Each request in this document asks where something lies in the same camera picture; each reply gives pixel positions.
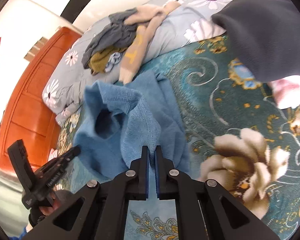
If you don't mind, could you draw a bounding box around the dark grey garment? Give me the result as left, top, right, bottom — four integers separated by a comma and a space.
82, 8, 138, 69

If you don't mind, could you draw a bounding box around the left hand in black glove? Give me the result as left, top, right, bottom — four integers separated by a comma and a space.
26, 190, 73, 232

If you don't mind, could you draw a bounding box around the teal floral blanket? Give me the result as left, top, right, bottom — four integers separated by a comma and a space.
55, 33, 300, 240

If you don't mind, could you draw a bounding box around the wall switch panel row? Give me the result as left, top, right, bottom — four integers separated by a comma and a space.
24, 37, 48, 62

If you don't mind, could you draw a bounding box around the orange wooden headboard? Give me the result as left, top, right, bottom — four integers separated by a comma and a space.
0, 27, 81, 172

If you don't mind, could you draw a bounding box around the grey floral duvet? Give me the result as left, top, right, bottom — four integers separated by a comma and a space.
42, 0, 232, 126

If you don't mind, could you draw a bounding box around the mustard yellow knit garment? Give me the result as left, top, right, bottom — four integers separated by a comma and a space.
88, 46, 127, 75

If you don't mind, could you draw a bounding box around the pale blue crumpled garment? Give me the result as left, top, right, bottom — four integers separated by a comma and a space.
104, 52, 122, 73

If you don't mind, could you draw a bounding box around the pink cloth under bag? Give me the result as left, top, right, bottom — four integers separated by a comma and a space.
267, 75, 300, 109

